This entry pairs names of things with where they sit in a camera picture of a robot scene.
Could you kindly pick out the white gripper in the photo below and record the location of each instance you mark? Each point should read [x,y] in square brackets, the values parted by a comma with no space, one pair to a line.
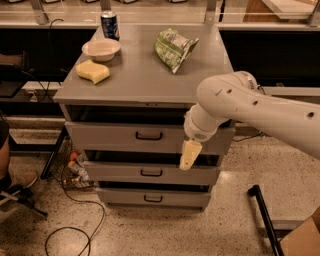
[197,131]

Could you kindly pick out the grey top drawer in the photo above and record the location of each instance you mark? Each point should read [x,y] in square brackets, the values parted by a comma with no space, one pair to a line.
[126,137]

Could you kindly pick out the grey drawer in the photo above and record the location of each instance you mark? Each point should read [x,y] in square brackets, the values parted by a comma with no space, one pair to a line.
[150,173]
[126,137]
[153,197]

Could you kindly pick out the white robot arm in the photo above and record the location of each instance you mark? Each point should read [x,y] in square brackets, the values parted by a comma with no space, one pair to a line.
[235,96]

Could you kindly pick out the grey bottom drawer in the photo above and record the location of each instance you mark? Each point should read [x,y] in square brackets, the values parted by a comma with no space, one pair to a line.
[153,197]

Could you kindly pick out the grey drawer cabinet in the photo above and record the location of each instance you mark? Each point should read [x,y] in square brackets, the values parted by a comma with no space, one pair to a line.
[141,89]

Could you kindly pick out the grey middle drawer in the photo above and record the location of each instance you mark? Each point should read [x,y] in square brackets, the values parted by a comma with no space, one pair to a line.
[150,173]

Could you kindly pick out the green chip bag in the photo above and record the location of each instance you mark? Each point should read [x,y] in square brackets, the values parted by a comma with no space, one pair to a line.
[173,49]

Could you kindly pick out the yellow sponge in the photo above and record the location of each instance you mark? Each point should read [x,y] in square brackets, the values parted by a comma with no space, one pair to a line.
[92,71]

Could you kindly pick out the white bowl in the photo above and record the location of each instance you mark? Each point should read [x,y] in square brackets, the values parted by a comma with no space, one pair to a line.
[101,50]

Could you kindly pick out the cardboard box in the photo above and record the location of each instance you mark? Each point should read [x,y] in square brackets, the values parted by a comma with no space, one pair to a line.
[304,240]

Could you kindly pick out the blue soda can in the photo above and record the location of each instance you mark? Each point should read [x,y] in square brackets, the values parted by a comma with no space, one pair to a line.
[109,25]

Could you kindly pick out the tan shoe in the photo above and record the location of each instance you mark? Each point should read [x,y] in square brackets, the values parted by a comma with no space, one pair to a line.
[25,179]

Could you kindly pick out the person leg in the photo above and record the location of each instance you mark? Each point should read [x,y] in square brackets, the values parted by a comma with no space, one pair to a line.
[5,179]

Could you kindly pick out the black chair base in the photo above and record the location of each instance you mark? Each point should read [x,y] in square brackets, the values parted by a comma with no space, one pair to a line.
[22,196]

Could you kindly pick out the black metal frame leg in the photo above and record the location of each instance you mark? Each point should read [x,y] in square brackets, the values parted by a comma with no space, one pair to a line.
[255,191]

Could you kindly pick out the wire basket with bottles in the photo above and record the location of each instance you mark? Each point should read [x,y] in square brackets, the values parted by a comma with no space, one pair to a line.
[68,168]

